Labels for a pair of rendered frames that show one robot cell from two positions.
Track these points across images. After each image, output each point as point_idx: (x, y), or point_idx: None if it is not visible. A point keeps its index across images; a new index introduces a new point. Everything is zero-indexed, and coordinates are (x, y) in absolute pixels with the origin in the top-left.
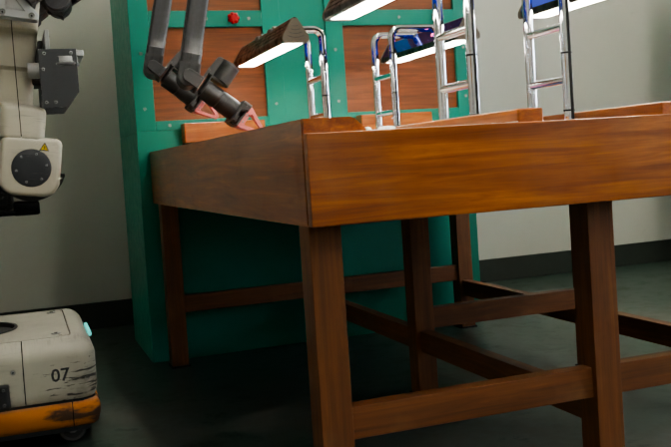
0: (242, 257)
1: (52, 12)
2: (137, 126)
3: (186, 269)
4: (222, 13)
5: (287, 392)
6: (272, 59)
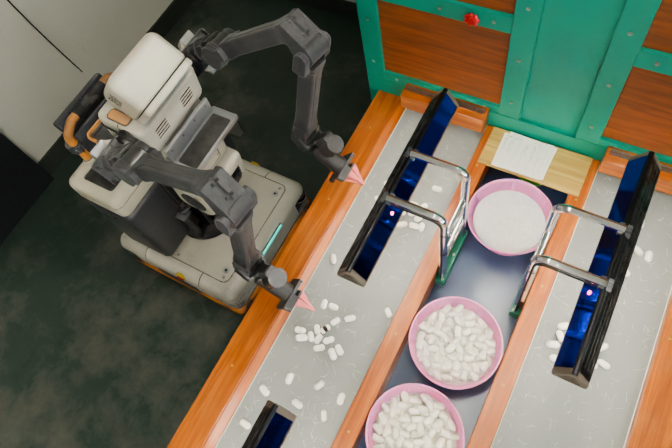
0: None
1: None
2: (367, 69)
3: None
4: (460, 8)
5: None
6: (515, 67)
